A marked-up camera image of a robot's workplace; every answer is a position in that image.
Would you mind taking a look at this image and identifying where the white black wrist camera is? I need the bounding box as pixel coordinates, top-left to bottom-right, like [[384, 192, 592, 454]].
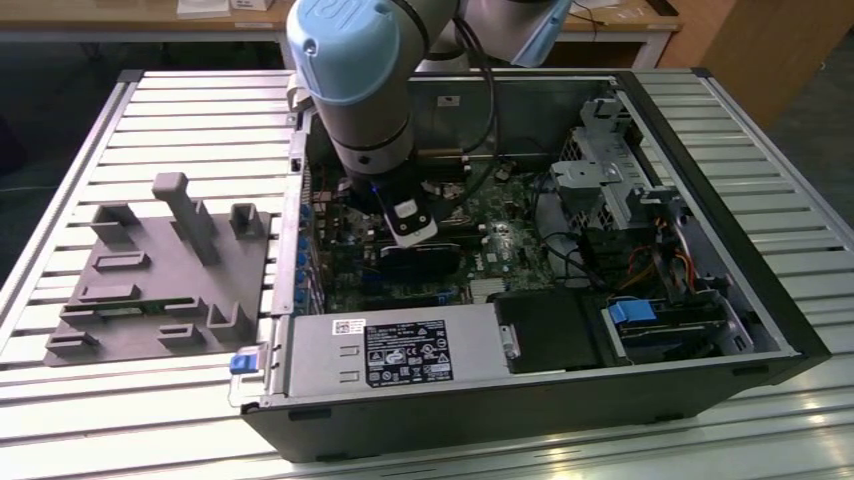
[[380, 196, 442, 250]]

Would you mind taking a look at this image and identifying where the black plastic shroud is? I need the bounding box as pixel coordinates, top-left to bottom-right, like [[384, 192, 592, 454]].
[[490, 289, 632, 374]]

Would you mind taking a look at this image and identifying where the black open PC case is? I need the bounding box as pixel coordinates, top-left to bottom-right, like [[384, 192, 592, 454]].
[[236, 67, 832, 464]]

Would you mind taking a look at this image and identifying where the grey metal drive cage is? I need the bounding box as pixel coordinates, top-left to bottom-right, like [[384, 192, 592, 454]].
[[547, 97, 688, 232]]

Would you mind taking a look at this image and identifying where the silver disk bay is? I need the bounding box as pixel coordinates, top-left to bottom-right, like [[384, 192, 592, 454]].
[[598, 285, 762, 367]]

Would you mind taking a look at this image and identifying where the black round cable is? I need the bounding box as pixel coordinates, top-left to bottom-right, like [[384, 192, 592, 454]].
[[538, 227, 615, 292]]

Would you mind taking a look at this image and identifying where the wooden desk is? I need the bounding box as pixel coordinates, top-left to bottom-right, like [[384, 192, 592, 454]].
[[0, 0, 683, 71]]

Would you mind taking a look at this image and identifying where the silver chipset heatsink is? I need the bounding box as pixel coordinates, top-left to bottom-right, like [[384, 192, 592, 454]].
[[468, 277, 507, 302]]

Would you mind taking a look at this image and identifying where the grey parts rack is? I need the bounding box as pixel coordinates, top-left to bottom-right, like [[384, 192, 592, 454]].
[[40, 172, 279, 369]]

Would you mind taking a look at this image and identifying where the green motherboard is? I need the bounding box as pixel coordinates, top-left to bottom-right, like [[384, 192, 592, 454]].
[[309, 149, 555, 314]]

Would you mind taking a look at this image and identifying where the yellow orange wire bundle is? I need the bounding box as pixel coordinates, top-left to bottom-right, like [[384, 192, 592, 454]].
[[616, 214, 699, 301]]

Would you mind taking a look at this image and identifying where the silver power supply unit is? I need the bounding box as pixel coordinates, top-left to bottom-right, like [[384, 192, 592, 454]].
[[283, 302, 512, 396]]

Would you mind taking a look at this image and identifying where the grey case latch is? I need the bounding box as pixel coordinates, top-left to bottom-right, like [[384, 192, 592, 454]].
[[284, 74, 319, 115]]

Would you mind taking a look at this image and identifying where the black graphics card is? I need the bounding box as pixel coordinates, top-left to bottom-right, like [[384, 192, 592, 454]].
[[377, 241, 463, 281]]

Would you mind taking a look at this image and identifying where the hard disk in blue carrier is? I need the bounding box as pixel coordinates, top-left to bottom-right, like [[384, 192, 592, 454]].
[[603, 298, 735, 354]]

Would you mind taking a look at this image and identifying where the CPU socket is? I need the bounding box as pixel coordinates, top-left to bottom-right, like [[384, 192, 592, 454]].
[[419, 180, 468, 225]]

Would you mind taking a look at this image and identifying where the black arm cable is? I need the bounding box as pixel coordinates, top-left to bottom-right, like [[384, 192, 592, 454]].
[[452, 14, 503, 169]]

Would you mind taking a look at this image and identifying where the black power supply label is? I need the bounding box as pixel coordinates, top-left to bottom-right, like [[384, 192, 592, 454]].
[[363, 319, 455, 386]]

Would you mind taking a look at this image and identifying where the wooden cabinet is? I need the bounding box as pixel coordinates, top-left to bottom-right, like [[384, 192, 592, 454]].
[[656, 0, 854, 130]]

